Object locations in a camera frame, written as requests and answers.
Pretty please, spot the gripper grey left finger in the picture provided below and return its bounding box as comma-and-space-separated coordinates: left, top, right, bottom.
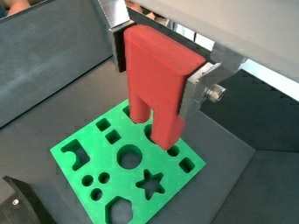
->
98, 0, 136, 73

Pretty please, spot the gripper grey right finger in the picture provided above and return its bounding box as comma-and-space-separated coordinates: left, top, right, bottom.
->
178, 43, 248, 121

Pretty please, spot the red square-circle peg object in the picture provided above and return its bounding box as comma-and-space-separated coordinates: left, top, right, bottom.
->
124, 24, 206, 150

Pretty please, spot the green shape-sorter fixture block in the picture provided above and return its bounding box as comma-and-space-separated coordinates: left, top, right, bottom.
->
51, 101, 206, 224

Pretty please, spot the black curved regrasp stand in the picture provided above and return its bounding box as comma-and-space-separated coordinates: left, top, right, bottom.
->
0, 176, 57, 224

